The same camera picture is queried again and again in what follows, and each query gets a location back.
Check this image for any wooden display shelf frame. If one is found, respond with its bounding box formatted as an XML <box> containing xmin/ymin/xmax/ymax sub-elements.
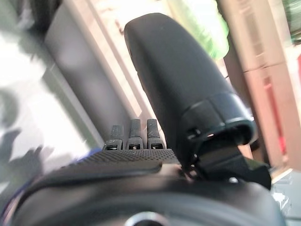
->
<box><xmin>43</xmin><ymin>3</ymin><xmax>146</xmax><ymax>151</ymax></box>

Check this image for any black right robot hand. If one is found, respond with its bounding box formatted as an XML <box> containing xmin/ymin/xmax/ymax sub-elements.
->
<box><xmin>10</xmin><ymin>13</ymin><xmax>286</xmax><ymax>226</ymax></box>

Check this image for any small napa cabbage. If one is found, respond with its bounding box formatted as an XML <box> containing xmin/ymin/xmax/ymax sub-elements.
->
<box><xmin>188</xmin><ymin>0</ymin><xmax>230</xmax><ymax>60</ymax></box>

